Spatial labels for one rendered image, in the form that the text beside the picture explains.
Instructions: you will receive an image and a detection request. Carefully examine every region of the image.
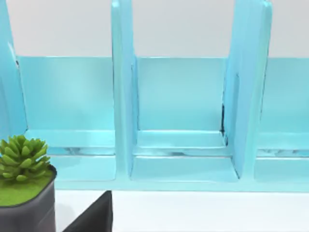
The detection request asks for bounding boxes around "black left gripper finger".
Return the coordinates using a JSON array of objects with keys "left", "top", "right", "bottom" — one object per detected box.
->
[{"left": 62, "top": 190, "right": 113, "bottom": 232}]

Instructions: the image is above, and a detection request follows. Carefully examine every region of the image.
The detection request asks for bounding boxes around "green plant in black pot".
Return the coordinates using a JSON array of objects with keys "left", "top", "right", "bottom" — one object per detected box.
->
[{"left": 0, "top": 134, "right": 58, "bottom": 232}]

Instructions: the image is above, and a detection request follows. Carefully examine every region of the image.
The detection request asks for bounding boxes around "light blue rack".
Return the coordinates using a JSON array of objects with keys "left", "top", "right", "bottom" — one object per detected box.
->
[{"left": 0, "top": 0, "right": 309, "bottom": 193}]

